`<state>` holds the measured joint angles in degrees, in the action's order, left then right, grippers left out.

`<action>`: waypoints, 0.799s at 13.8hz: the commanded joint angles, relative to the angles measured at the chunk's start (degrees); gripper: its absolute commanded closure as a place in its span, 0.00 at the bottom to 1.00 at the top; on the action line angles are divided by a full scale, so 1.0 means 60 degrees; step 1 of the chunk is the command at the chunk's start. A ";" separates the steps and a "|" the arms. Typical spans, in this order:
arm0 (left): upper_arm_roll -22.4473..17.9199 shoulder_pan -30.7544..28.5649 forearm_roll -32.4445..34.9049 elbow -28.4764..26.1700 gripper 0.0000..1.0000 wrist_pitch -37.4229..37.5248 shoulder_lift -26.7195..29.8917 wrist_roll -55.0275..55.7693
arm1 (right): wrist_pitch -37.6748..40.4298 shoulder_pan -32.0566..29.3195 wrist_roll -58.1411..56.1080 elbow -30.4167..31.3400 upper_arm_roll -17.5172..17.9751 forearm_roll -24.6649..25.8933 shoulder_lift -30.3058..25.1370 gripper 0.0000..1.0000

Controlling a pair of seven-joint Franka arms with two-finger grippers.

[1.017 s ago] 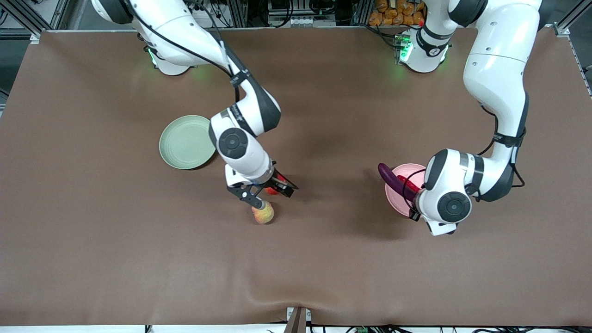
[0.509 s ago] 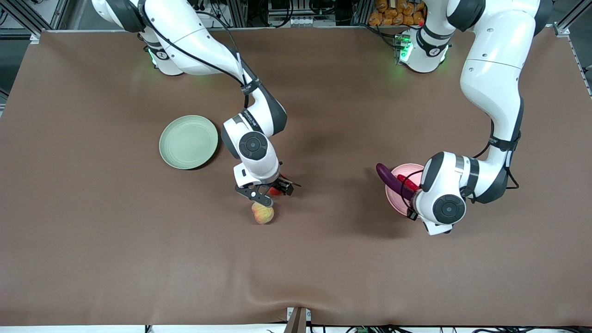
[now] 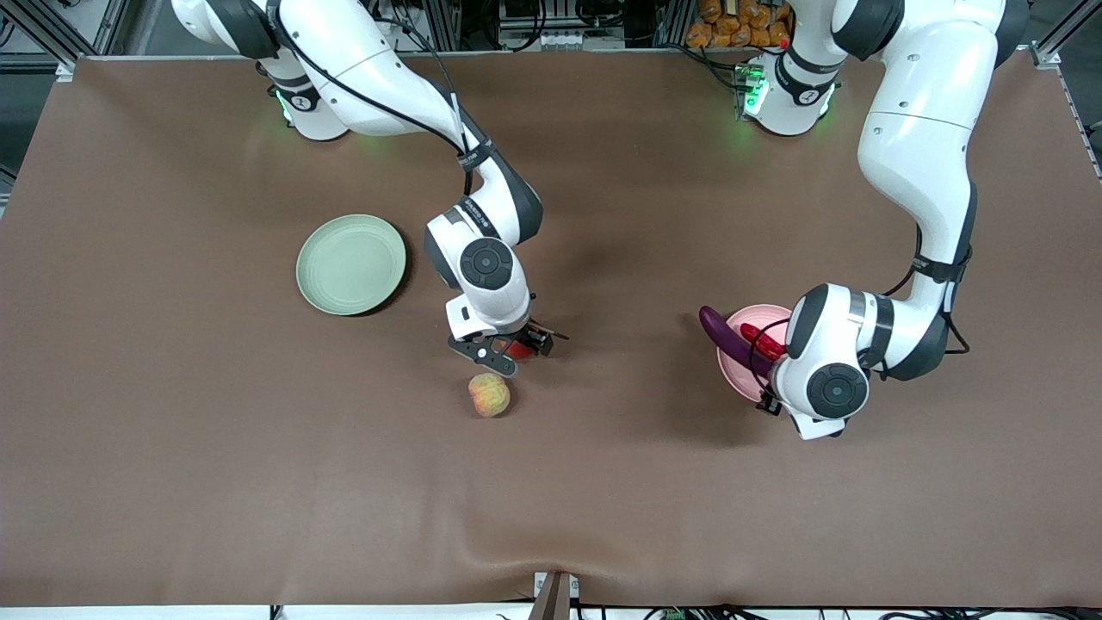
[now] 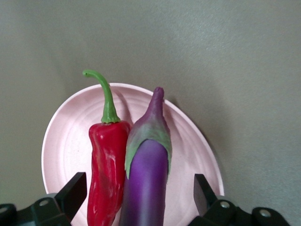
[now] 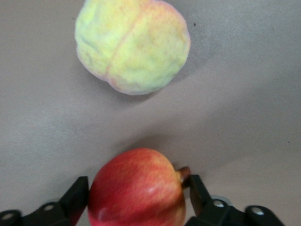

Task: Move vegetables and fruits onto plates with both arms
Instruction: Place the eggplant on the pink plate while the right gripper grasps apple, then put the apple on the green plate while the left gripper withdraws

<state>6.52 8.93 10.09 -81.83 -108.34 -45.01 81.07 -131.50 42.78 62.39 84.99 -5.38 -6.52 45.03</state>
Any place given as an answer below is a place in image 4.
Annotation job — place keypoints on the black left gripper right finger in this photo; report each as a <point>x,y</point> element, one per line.
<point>218,214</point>

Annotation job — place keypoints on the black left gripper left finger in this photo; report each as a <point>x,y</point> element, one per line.
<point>58,209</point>

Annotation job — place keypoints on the red chili pepper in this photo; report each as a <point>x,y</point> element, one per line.
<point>105,164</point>

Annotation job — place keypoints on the long purple eggplant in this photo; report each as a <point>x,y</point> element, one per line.
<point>145,188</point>

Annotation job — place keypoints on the pink round plate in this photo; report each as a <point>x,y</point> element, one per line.
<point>70,146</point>

